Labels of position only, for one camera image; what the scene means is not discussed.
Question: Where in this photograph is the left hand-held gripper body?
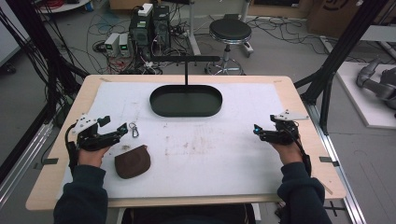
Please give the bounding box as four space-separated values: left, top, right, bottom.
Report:
72 113 112 152

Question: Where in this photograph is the black tape strip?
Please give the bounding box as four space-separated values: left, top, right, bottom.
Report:
318 156 341 168
33 157 60 171

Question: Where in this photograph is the black computer tower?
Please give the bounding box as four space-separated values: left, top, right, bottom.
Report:
128 11 154 61
151 5 172 51

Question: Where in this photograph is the white table mat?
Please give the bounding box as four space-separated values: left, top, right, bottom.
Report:
55 80 285 201

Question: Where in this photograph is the white box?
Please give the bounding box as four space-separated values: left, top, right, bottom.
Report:
137 2 154 18

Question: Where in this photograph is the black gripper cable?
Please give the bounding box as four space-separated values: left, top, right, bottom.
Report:
287 123 313 178
64 122 79 175

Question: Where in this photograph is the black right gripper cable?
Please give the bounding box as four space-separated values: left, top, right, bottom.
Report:
287 123 313 178

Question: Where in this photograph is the aluminium rail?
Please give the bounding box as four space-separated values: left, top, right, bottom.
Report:
0 120 54 209
305 102 369 224

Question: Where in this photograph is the grey power supply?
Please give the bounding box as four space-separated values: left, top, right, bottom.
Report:
118 33 132 58
104 32 121 57

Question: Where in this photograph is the black metal frame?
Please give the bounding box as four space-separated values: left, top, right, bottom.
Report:
293 0 396 135
0 0 90 185

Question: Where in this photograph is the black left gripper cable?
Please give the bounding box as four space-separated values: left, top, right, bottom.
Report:
64 122 79 175

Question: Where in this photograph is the tangle of floor cables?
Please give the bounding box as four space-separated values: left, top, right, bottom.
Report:
86 8 188 76

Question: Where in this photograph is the black oval tray with T-bar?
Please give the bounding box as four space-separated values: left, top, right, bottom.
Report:
148 54 224 119

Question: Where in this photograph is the black round stool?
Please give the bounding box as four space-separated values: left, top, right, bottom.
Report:
205 17 254 76

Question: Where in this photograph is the brown fabric pouch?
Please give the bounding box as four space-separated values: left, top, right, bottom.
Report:
114 144 152 180

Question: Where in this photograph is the white desk leg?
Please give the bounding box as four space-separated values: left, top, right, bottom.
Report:
186 0 203 57

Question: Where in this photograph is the person's left hand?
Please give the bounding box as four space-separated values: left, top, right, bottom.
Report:
77 145 112 169

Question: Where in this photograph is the silver keyring with carabiner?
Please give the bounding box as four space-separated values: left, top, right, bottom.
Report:
128 121 140 139

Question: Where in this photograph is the person's right hand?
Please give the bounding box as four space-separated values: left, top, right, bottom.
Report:
270 141 305 166

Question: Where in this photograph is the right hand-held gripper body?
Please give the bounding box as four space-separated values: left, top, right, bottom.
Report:
269 108 310 146

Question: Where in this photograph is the cardboard box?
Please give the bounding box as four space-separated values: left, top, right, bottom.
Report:
305 0 385 39

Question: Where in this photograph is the white platform board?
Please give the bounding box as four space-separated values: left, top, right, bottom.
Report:
335 61 396 131

